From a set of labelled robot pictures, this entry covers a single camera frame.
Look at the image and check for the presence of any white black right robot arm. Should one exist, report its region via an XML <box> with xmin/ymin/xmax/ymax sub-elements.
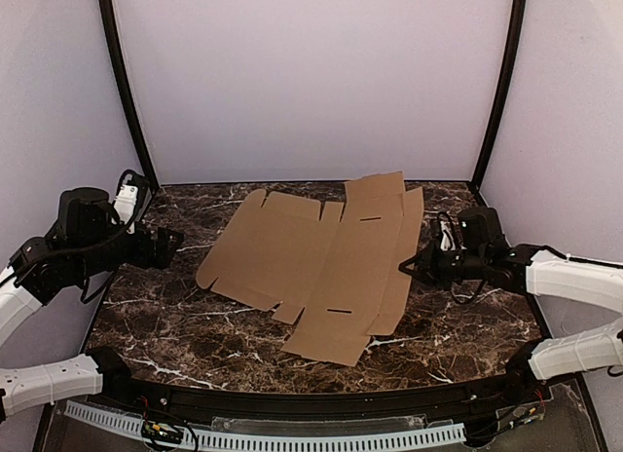
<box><xmin>399</xmin><ymin>207</ymin><xmax>622</xmax><ymax>399</ymax></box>

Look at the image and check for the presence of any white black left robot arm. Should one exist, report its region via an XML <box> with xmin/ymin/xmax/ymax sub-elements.
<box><xmin>1</xmin><ymin>184</ymin><xmax>184</xmax><ymax>419</ymax></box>

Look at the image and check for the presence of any black front table rail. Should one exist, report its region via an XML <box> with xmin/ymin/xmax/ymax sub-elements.
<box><xmin>88</xmin><ymin>375</ymin><xmax>552</xmax><ymax>424</ymax></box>

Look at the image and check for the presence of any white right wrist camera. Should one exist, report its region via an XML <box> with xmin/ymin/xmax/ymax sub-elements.
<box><xmin>438</xmin><ymin>220</ymin><xmax>460</xmax><ymax>251</ymax></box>

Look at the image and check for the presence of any black frame post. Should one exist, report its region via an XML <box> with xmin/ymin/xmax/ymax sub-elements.
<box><xmin>98</xmin><ymin>0</ymin><xmax>160</xmax><ymax>193</ymax></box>
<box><xmin>469</xmin><ymin>0</ymin><xmax>527</xmax><ymax>195</ymax></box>

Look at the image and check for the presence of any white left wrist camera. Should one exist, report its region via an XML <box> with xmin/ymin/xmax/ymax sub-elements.
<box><xmin>114</xmin><ymin>184</ymin><xmax>139</xmax><ymax>225</ymax></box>

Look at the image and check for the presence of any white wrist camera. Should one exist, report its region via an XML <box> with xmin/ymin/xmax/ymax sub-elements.
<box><xmin>114</xmin><ymin>184</ymin><xmax>139</xmax><ymax>225</ymax></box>
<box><xmin>438</xmin><ymin>220</ymin><xmax>460</xmax><ymax>251</ymax></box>

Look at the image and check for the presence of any small green circuit board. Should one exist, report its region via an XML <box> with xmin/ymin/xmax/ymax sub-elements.
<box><xmin>141</xmin><ymin>421</ymin><xmax>184</xmax><ymax>443</ymax></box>

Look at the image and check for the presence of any brown cardboard box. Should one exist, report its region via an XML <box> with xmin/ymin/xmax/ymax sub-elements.
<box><xmin>196</xmin><ymin>171</ymin><xmax>424</xmax><ymax>366</ymax></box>

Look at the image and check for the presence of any white slotted cable duct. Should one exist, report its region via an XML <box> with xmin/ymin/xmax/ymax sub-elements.
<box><xmin>63</xmin><ymin>400</ymin><xmax>466</xmax><ymax>451</ymax></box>

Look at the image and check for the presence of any black right frame post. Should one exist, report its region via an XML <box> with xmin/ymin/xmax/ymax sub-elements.
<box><xmin>469</xmin><ymin>0</ymin><xmax>527</xmax><ymax>195</ymax></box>

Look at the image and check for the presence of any black left frame post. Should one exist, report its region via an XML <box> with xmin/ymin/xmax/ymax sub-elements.
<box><xmin>98</xmin><ymin>0</ymin><xmax>160</xmax><ymax>193</ymax></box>

